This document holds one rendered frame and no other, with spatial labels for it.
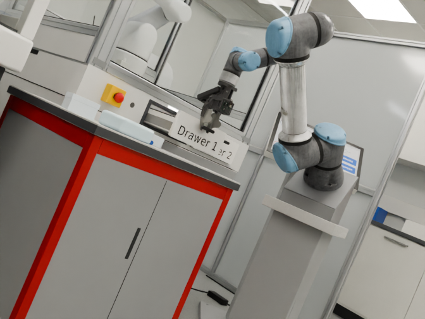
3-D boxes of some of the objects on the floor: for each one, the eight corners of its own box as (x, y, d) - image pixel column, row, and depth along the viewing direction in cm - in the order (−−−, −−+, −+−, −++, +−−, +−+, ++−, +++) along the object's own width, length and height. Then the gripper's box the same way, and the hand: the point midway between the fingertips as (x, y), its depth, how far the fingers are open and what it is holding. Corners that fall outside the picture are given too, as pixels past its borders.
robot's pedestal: (275, 409, 209) (351, 230, 209) (250, 430, 182) (338, 225, 182) (212, 368, 222) (284, 201, 222) (179, 383, 195) (262, 192, 195)
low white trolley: (153, 387, 182) (241, 183, 183) (-19, 394, 137) (98, 123, 138) (72, 307, 222) (144, 140, 223) (-82, 292, 178) (9, 83, 179)
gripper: (226, 81, 208) (205, 131, 208) (243, 91, 216) (222, 140, 216) (212, 77, 214) (191, 126, 214) (229, 87, 222) (209, 135, 222)
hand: (203, 128), depth 217 cm, fingers closed on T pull, 3 cm apart
